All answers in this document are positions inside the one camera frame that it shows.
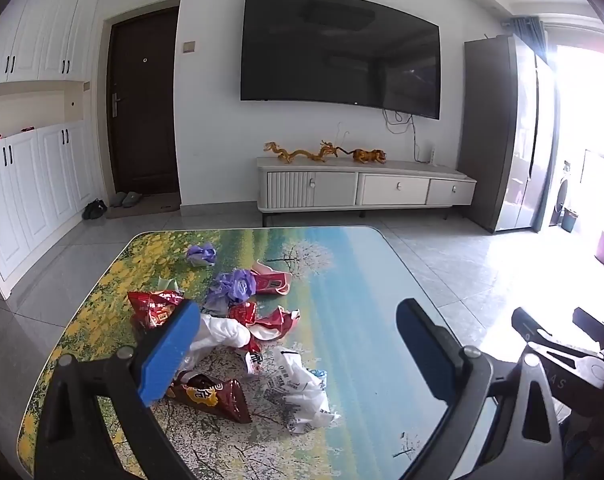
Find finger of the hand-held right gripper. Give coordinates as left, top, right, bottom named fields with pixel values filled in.
left=512, top=306, right=557, bottom=346
left=573, top=306, right=604, bottom=348

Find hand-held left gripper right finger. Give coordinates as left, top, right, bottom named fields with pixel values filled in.
left=396, top=298, right=565, bottom=480

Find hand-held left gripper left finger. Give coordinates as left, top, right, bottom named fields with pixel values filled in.
left=33, top=299, right=201, bottom=480

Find red snack packet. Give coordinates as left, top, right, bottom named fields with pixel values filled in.
left=127, top=290, right=185, bottom=331

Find brown snack bag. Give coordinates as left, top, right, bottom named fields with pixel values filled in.
left=164, top=370, right=253, bottom=423

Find white tissue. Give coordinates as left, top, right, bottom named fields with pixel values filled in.
left=182, top=314, right=253, bottom=368

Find white printed plastic bag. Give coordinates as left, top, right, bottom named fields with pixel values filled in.
left=267, top=345, right=341, bottom=435

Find small red packet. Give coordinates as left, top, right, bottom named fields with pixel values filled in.
left=228, top=301, right=257, bottom=326

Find large purple plastic bag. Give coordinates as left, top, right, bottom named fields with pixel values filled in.
left=203, top=268, right=257, bottom=312

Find landscape printed table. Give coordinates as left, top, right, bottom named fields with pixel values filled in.
left=17, top=226, right=497, bottom=480

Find small purple plastic bag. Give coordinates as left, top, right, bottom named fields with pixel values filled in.
left=186, top=242, right=217, bottom=267

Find torn red wrapper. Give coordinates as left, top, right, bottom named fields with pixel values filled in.
left=247, top=306, right=301, bottom=343

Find pink red flat packet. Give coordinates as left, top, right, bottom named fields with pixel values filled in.
left=249, top=260, right=293, bottom=296

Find brown door mat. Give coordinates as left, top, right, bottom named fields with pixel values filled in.
left=105, top=193, right=181, bottom=219

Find white television stand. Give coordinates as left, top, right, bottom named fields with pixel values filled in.
left=256, top=156, right=477, bottom=227

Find grey refrigerator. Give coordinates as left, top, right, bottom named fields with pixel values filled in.
left=456, top=34, right=557, bottom=233

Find golden tiger figurine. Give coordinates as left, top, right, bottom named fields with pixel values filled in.
left=352, top=148, right=387, bottom=166

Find white lower shoe cabinet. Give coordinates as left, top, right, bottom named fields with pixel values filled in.
left=0, top=120, right=108, bottom=301

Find golden dragon figurine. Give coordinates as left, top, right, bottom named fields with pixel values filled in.
left=309, top=139, right=355, bottom=163
left=263, top=142, right=313, bottom=165

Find dark brown entrance door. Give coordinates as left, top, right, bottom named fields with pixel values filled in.
left=107, top=7, right=181, bottom=196

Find blue grey curtain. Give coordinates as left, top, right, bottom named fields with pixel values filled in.
left=504, top=16, right=550, bottom=61

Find black television cable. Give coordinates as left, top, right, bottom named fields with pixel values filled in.
left=383, top=108, right=433, bottom=163

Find black wall television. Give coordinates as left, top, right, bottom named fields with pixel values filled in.
left=240, top=0, right=441, bottom=121

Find white upper wall cabinet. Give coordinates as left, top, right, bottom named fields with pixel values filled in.
left=0, top=0, right=100, bottom=86

